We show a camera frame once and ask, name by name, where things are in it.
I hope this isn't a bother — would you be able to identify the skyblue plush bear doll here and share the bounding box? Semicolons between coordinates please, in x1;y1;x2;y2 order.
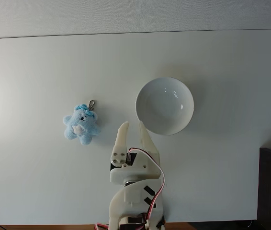
62;99;102;146

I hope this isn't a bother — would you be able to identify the white ceramic bowl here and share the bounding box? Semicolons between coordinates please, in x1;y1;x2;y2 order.
135;77;195;137

